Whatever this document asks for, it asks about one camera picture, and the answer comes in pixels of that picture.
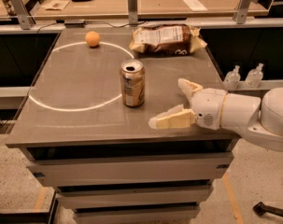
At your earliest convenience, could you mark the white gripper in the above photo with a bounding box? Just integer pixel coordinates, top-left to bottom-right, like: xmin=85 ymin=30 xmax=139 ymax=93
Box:
xmin=149 ymin=78 xmax=227 ymax=130

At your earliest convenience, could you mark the orange soda can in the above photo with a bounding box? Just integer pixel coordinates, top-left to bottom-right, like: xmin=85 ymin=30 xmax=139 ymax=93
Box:
xmin=120 ymin=59 xmax=145 ymax=107

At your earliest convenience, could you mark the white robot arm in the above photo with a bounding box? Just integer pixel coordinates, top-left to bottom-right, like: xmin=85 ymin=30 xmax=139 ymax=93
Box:
xmin=149 ymin=78 xmax=283 ymax=152

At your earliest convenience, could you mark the clear sanitizer bottle left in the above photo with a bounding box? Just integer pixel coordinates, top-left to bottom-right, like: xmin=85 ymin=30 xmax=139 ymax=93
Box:
xmin=223 ymin=65 xmax=240 ymax=90

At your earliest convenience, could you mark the clear sanitizer bottle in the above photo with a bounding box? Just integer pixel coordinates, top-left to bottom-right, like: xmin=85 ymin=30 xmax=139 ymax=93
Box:
xmin=245 ymin=63 xmax=263 ymax=88
xmin=223 ymin=65 xmax=240 ymax=90

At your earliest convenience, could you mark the brown chip bag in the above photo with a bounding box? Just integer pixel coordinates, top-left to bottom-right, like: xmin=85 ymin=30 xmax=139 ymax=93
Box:
xmin=129 ymin=24 xmax=206 ymax=56

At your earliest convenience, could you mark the clear sanitizer bottle right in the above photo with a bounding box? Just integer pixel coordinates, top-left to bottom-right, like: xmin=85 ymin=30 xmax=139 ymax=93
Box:
xmin=245 ymin=63 xmax=263 ymax=88

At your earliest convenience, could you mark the grey drawer cabinet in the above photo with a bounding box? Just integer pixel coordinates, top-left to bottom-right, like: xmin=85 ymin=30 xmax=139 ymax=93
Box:
xmin=7 ymin=28 xmax=236 ymax=224

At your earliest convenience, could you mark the white paper slip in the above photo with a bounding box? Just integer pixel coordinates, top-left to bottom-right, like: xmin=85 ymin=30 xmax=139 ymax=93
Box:
xmin=183 ymin=0 xmax=207 ymax=12

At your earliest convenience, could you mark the orange fruit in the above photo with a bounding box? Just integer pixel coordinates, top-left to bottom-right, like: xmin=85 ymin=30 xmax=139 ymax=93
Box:
xmin=85 ymin=31 xmax=100 ymax=48

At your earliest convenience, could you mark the black chair base leg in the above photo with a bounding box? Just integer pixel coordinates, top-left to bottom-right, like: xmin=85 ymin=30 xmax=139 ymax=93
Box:
xmin=253 ymin=202 xmax=283 ymax=217

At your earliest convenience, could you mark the small card on desk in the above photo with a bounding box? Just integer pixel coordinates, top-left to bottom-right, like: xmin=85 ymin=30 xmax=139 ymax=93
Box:
xmin=43 ymin=0 xmax=69 ymax=10

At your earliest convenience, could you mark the metal bracket middle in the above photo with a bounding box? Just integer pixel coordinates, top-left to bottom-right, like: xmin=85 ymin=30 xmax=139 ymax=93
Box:
xmin=127 ymin=0 xmax=138 ymax=26

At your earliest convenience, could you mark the metal bracket left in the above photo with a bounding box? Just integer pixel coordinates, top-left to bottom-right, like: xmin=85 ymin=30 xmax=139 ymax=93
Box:
xmin=9 ymin=0 xmax=34 ymax=30

